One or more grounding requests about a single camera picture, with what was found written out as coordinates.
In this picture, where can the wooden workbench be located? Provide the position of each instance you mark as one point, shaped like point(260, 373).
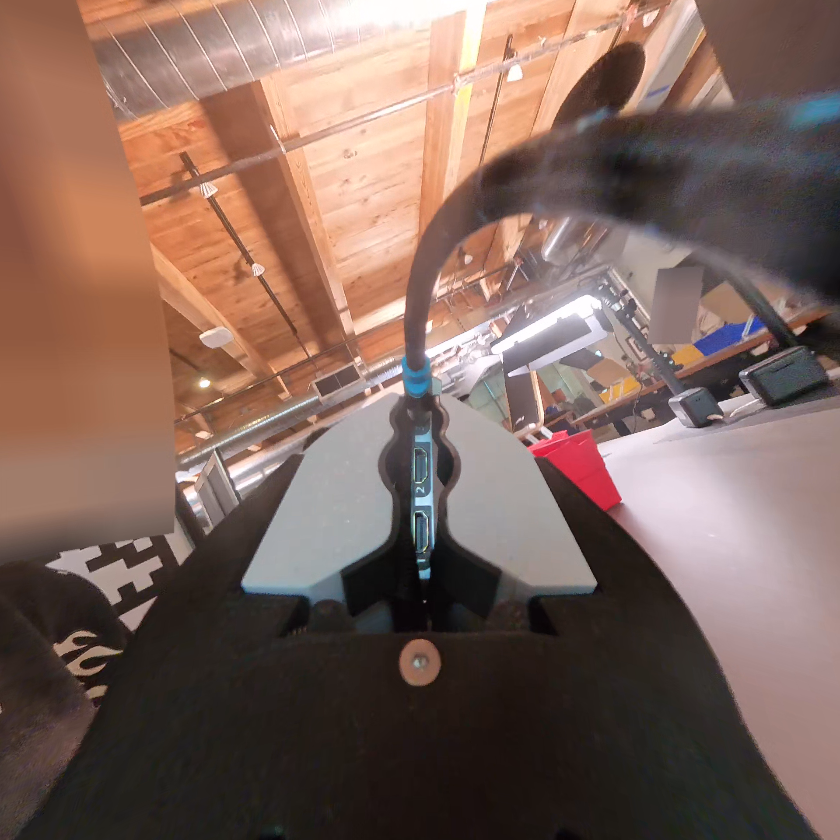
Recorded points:
point(715, 369)

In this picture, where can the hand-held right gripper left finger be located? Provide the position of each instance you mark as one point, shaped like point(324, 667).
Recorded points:
point(328, 505)

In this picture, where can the grey hdmi port adapter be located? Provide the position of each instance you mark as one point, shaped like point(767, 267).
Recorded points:
point(422, 463)

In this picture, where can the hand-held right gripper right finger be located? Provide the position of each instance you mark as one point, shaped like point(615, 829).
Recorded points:
point(512, 518)

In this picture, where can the blue storage bins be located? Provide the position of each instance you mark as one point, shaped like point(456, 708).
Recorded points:
point(722, 342)

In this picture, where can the thin silver air duct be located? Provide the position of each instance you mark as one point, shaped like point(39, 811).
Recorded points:
point(275, 420)

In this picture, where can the red plastic bin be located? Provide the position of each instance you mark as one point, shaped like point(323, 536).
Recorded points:
point(584, 472)

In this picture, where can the black equipment case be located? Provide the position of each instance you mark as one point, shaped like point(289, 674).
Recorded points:
point(784, 377)

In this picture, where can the large silver air duct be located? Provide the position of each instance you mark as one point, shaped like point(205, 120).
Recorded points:
point(229, 52)

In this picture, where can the ceiling air vent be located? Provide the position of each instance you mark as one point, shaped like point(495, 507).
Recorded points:
point(336, 383)

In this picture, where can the person's black printed clothing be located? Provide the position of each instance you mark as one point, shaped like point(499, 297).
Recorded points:
point(39, 656)

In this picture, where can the metal ceiling pipe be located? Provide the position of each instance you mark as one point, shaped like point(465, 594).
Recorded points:
point(367, 118)

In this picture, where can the black white patterned cloth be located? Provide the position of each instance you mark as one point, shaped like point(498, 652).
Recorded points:
point(124, 564)

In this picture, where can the small grey power adapter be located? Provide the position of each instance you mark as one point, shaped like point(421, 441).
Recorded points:
point(692, 407)

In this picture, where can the black track light rail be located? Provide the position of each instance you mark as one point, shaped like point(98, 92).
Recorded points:
point(229, 229)

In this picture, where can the white ceiling sensor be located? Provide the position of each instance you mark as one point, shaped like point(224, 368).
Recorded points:
point(215, 338)

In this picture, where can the studio light panel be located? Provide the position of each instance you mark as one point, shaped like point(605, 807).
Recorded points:
point(558, 328)

